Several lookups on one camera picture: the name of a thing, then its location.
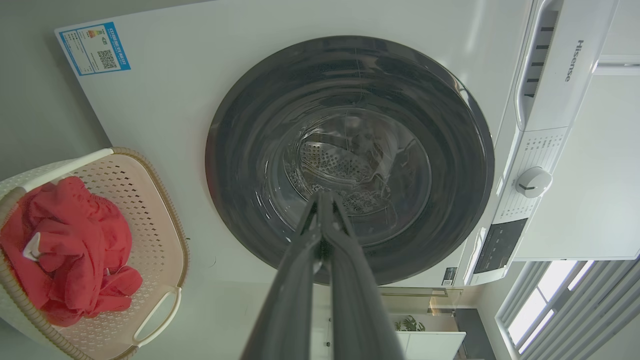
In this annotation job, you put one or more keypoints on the window with grey blinds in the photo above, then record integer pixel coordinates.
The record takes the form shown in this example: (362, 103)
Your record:
(575, 310)

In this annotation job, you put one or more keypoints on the blue energy label sticker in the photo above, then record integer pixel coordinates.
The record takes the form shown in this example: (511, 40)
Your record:
(95, 48)

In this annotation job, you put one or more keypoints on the black washer display panel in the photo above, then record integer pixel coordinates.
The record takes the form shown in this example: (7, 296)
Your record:
(500, 246)

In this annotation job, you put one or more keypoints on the red garment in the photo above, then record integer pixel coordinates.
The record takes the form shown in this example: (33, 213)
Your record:
(75, 250)

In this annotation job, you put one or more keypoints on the white round control knob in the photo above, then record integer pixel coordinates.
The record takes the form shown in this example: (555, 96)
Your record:
(534, 182)

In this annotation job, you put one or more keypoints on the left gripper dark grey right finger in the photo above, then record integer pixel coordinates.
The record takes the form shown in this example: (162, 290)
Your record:
(355, 300)

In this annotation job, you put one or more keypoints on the green potted plant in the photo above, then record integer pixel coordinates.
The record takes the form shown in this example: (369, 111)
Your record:
(409, 324)

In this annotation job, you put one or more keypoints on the white detergent drawer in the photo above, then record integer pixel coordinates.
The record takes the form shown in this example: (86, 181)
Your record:
(575, 75)

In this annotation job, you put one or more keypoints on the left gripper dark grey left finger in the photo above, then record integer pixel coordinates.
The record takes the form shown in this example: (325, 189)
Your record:
(290, 300)

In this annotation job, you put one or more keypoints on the white cabinet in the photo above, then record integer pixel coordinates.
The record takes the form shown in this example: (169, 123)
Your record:
(432, 346)

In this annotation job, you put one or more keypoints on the white front-load washing machine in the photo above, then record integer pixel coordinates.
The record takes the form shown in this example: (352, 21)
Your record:
(175, 100)

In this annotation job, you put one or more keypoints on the small dark washer sticker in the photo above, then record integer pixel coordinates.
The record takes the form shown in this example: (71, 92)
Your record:
(449, 276)

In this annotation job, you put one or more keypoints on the pink perforated plastic laundry basket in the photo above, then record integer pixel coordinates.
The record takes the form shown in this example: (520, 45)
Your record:
(155, 225)

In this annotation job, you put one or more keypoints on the round black washer door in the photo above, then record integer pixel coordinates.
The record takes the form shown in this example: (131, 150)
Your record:
(240, 150)

